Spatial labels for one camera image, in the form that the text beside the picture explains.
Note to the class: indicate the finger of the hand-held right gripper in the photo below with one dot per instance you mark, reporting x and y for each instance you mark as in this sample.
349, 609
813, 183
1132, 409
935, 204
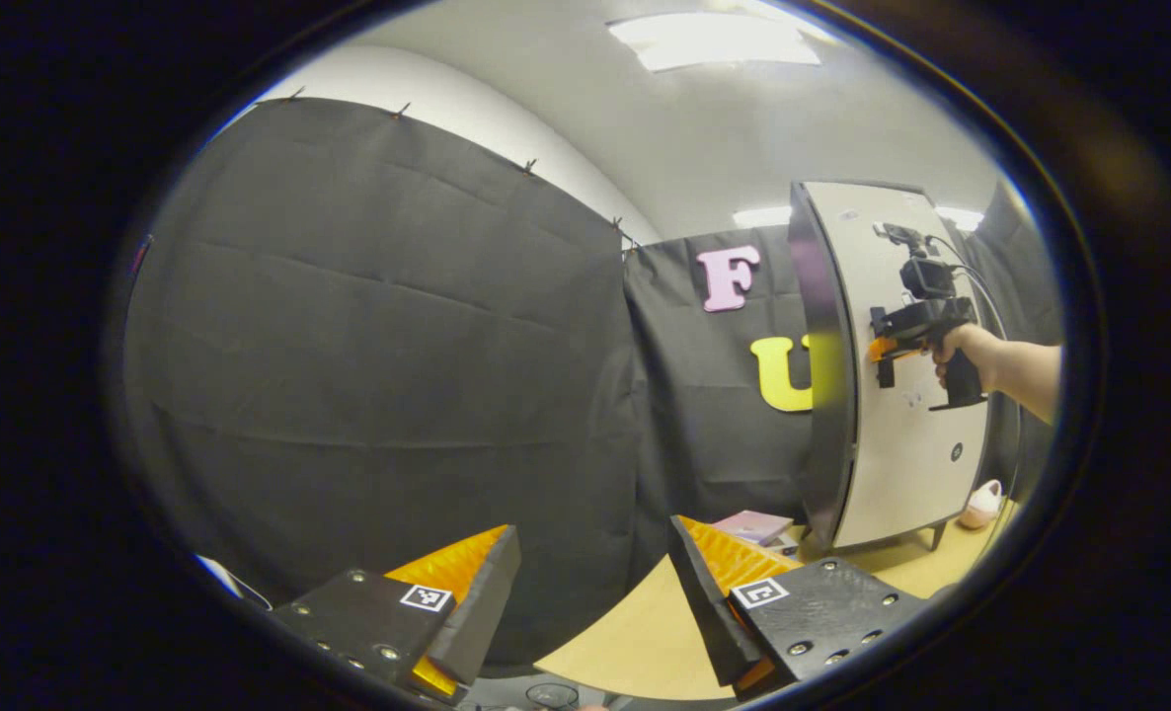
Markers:
897, 346

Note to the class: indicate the black backdrop cloth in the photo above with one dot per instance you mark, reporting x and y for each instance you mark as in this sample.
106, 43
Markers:
368, 375

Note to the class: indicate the dark grey cabinet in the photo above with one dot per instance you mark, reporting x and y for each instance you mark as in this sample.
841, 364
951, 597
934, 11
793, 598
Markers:
827, 395

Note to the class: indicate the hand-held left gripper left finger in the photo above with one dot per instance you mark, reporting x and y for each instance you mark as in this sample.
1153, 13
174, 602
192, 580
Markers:
482, 602

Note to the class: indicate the grey cabinet door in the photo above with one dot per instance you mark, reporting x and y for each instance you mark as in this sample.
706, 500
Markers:
901, 464

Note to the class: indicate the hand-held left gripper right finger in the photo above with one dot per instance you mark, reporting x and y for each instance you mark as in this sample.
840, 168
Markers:
706, 602

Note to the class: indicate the ceiling light panel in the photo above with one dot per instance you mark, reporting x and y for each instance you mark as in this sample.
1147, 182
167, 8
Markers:
761, 216
961, 217
714, 39

